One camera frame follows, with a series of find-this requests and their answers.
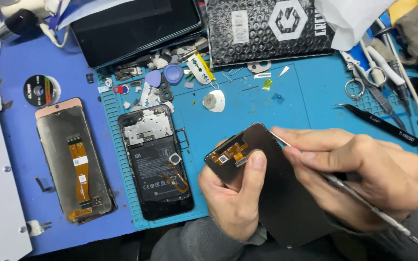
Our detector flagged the person's right hand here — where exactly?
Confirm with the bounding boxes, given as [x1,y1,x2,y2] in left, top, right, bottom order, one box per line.
[269,126,418,233]

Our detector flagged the person's left hand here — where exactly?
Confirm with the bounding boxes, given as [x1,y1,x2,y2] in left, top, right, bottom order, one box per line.
[198,150,268,242]

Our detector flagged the thin metal pry tool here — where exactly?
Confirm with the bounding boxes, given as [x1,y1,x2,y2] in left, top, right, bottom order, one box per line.
[269,130,418,259]

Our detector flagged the black phone display panel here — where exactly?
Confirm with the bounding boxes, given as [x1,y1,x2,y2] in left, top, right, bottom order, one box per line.
[204,122,338,249]

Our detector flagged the black tweezers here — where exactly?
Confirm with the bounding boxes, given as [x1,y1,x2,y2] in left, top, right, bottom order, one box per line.
[334,103,418,147]

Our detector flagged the black SIM tray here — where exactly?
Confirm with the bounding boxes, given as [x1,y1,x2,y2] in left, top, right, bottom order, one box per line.
[175,127,191,151]

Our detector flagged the open smartphone with black battery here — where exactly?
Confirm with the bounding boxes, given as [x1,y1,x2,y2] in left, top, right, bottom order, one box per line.
[118,104,195,221]

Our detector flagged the metal scissors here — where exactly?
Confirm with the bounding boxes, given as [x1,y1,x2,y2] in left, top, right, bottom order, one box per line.
[340,51,388,101]

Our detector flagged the black metal screwdriver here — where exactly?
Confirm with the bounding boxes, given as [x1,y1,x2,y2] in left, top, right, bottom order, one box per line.
[372,27,411,116]

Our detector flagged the white plastic pick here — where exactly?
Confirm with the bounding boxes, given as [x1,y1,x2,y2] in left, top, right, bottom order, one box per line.
[202,89,226,113]

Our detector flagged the blue silicone repair mat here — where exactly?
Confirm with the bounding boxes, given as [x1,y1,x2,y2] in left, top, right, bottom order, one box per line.
[97,51,418,230]

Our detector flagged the heap of small phone parts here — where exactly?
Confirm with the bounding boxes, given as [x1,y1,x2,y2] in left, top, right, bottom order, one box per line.
[102,38,211,114]

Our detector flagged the metal razor blade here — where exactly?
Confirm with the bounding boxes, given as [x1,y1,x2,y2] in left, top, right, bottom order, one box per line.
[186,54,214,86]

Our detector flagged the blue round opening pick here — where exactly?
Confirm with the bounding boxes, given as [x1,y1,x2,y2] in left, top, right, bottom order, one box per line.
[163,64,184,86]

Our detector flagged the blue triangular pick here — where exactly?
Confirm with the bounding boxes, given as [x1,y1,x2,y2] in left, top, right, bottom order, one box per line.
[144,70,163,88]

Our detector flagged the white plastic bag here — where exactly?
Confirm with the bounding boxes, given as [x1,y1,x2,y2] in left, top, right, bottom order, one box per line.
[313,0,398,51]

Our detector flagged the phone display with orange flex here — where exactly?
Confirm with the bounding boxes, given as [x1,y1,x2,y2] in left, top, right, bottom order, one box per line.
[35,97,117,225]

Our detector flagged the black bubble wrap bag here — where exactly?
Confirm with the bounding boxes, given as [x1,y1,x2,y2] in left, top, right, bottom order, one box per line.
[205,0,337,68]

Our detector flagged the black flex strip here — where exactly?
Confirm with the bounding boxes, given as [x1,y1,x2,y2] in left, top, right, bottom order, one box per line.
[35,176,56,193]

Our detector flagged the white plastic clip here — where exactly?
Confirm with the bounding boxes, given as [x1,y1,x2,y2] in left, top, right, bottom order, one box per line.
[25,220,52,238]

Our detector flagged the large black screen panel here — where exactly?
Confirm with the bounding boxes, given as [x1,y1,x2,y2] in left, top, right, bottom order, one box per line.
[70,0,206,70]

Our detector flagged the black power adapter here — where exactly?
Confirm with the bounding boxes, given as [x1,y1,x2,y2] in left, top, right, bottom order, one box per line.
[4,9,41,36]

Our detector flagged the white handled tool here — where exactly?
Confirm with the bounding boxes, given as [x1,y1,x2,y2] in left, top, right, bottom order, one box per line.
[366,45,407,87]

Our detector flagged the metal bracket plate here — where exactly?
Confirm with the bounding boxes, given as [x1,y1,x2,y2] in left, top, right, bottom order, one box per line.
[247,60,272,74]

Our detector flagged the black solder wire spool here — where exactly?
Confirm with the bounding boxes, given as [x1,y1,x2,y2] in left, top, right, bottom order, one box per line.
[23,74,62,108]

